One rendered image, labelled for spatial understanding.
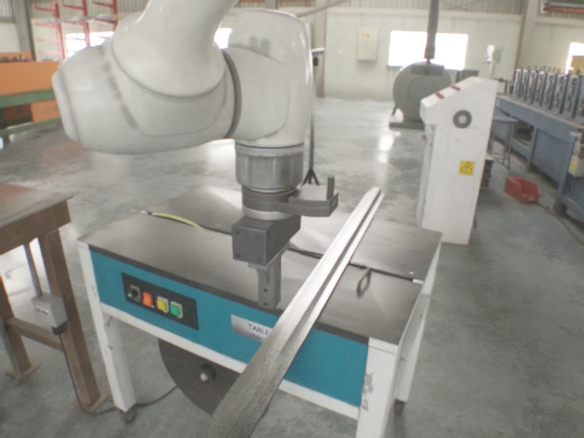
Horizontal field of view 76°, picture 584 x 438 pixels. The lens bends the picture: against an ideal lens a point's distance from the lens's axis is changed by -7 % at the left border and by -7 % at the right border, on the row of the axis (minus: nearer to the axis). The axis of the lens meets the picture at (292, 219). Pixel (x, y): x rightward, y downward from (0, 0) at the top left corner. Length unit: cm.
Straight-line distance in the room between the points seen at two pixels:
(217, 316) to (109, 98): 67
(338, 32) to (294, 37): 1238
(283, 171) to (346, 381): 51
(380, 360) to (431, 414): 91
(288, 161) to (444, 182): 242
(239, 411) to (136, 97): 43
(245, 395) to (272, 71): 44
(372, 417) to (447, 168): 216
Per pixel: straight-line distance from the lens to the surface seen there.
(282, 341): 71
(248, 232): 50
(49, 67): 775
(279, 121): 46
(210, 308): 95
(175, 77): 36
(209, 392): 147
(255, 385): 64
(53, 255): 140
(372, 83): 1277
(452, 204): 292
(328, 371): 87
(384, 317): 83
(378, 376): 83
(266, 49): 46
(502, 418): 178
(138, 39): 37
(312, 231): 116
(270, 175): 49
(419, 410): 169
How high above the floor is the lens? 121
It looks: 23 degrees down
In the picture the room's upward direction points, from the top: 1 degrees clockwise
